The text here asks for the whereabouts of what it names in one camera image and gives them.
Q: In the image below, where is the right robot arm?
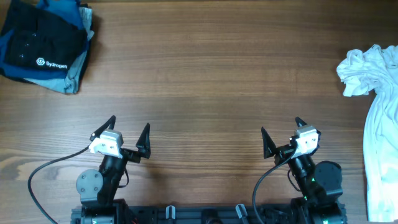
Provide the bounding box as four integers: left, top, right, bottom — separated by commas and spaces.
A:
252, 117, 347, 224

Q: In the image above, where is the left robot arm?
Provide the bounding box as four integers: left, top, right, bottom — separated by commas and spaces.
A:
70, 116, 150, 224

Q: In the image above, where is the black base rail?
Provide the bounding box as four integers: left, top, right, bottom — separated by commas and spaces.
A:
70, 203, 348, 224

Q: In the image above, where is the black folded shirt with logo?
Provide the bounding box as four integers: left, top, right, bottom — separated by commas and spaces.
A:
4, 1, 87, 71

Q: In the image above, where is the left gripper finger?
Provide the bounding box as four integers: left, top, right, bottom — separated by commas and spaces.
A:
136, 123, 150, 159
90, 115, 116, 141

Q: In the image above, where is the white polo shirt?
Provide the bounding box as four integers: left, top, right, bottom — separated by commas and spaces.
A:
336, 44, 397, 222

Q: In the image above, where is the blue folded shirt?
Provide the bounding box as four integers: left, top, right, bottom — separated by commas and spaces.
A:
1, 1, 87, 80

